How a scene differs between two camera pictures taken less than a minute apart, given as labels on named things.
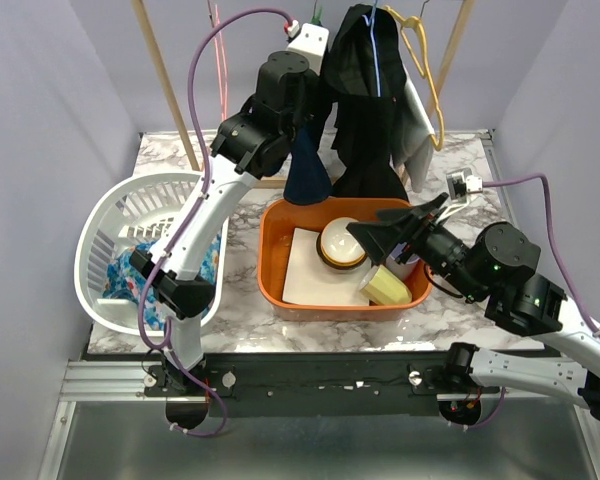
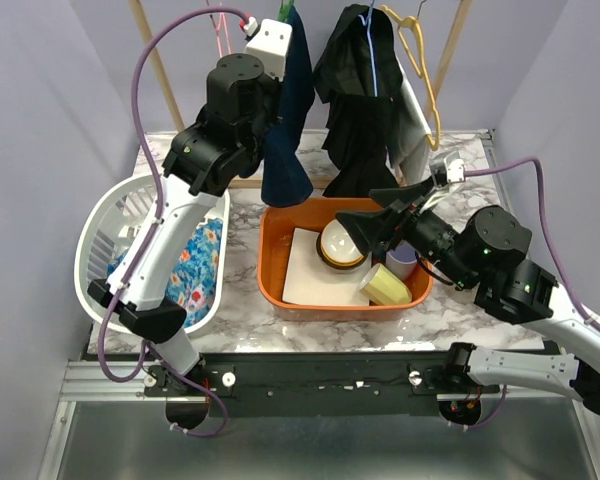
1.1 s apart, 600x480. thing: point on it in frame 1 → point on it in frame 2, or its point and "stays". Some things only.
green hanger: x=317 y=19 → x=285 y=11
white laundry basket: x=130 y=210 stays
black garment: x=364 y=70 stays
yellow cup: x=384 y=286 stays
